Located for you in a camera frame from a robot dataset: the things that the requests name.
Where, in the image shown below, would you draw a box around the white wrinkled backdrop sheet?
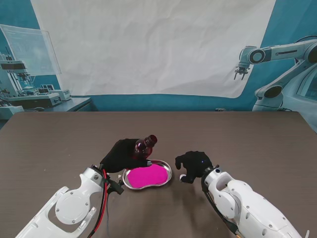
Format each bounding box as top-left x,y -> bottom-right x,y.
30,0 -> 277,99

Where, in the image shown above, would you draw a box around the steel kidney-shaped tray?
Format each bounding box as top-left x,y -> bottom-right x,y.
122,160 -> 173,191

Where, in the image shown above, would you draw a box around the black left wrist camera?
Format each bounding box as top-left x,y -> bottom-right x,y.
107,178 -> 124,195

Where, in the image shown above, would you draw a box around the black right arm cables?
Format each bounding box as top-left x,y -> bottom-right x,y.
201,178 -> 240,238

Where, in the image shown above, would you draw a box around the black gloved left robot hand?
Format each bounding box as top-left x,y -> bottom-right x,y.
100,138 -> 153,174

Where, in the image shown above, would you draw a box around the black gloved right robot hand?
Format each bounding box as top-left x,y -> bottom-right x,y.
174,150 -> 213,184

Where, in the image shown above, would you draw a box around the magenta tray liner pad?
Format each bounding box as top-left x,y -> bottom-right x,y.
127,165 -> 168,188

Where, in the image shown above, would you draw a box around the red transparent sample bottle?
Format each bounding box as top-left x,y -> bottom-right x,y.
133,134 -> 159,161

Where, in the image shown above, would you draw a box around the blue lab print banner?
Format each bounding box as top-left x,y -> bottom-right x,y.
0,0 -> 317,129

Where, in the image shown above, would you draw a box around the red black left arm cables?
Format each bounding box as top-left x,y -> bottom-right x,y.
85,168 -> 111,238

